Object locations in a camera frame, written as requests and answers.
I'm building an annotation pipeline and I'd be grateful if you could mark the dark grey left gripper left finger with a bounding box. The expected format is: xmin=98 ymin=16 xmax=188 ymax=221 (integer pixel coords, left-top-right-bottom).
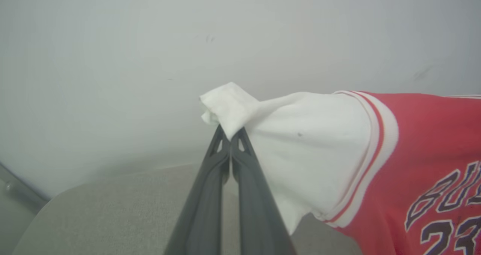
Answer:
xmin=164 ymin=125 xmax=230 ymax=255

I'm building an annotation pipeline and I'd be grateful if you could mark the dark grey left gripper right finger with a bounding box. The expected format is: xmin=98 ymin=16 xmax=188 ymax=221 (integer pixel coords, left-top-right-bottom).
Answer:
xmin=230 ymin=127 xmax=297 ymax=255

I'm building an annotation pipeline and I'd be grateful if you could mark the grey fabric sofa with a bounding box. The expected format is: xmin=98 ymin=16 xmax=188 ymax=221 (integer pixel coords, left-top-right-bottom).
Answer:
xmin=11 ymin=163 xmax=363 ymax=255

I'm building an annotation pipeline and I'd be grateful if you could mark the red and white basketball jersey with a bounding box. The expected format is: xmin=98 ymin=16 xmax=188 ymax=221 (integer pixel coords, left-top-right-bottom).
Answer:
xmin=199 ymin=82 xmax=481 ymax=255

